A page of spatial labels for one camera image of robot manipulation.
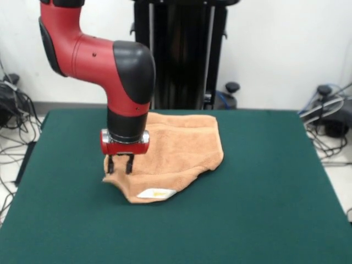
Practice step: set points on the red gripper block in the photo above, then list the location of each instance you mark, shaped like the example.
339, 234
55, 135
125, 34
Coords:
125, 147

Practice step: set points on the tan terry towel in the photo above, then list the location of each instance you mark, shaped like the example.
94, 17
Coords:
181, 154

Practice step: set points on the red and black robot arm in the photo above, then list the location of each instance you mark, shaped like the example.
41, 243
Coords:
110, 68

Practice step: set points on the black floor base foot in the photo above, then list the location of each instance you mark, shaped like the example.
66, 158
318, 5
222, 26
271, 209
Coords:
5, 110
335, 123

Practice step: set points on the dark green table cloth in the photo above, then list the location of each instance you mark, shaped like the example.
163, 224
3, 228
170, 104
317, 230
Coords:
247, 220

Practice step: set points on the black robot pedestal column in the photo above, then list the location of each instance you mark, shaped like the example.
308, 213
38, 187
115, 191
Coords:
181, 55

